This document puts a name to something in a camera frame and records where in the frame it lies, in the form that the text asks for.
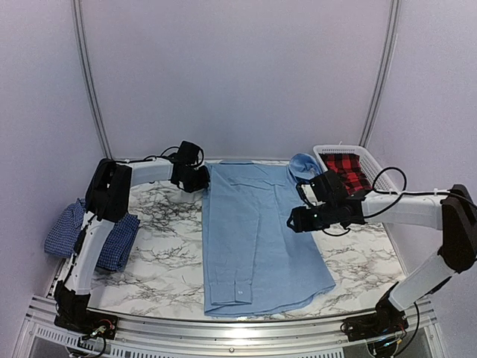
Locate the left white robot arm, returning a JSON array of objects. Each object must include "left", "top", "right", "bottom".
[{"left": 54, "top": 141, "right": 209, "bottom": 301}]

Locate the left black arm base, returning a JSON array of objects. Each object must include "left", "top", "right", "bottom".
[{"left": 54, "top": 287, "right": 119, "bottom": 339}]

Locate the front aluminium rail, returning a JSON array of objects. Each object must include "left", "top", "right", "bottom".
[{"left": 22, "top": 294, "right": 444, "bottom": 358}]

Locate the light blue long sleeve shirt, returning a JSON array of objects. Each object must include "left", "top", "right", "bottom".
[{"left": 202, "top": 154, "right": 335, "bottom": 318}]

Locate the aluminium frame post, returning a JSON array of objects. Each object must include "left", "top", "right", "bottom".
[
  {"left": 359, "top": 0, "right": 402, "bottom": 148},
  {"left": 71, "top": 0, "right": 113, "bottom": 159}
]

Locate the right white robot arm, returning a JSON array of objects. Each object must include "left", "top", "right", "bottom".
[{"left": 287, "top": 170, "right": 476, "bottom": 334}]

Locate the left aluminium frame post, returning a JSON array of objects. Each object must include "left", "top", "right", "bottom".
[{"left": 71, "top": 0, "right": 113, "bottom": 159}]

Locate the white plastic basket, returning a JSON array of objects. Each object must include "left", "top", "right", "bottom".
[{"left": 313, "top": 144, "right": 398, "bottom": 192}]

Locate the right aluminium frame post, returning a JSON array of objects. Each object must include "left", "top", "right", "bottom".
[{"left": 359, "top": 0, "right": 402, "bottom": 148}]

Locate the red black plaid shirt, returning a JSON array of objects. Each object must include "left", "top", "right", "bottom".
[{"left": 320, "top": 154, "right": 371, "bottom": 195}]

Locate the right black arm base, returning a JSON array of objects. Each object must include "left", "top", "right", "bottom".
[{"left": 340, "top": 286, "right": 409, "bottom": 342}]

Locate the folded blue checked shirt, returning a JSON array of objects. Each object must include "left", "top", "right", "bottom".
[{"left": 44, "top": 198, "right": 140, "bottom": 271}]

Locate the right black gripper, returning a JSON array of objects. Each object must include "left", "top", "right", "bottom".
[{"left": 288, "top": 201, "right": 338, "bottom": 233}]

